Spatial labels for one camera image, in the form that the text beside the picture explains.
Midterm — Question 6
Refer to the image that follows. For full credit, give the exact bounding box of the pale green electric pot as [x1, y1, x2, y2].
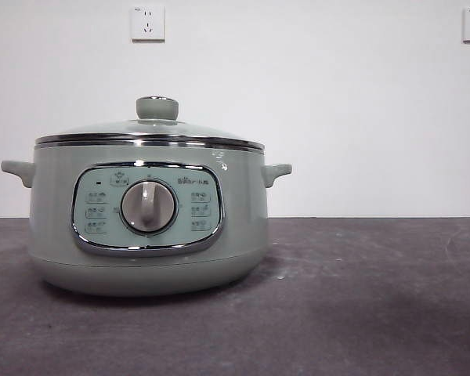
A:
[0, 140, 293, 298]

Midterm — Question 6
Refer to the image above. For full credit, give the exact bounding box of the glass lid with green knob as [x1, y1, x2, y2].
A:
[34, 95, 266, 152]

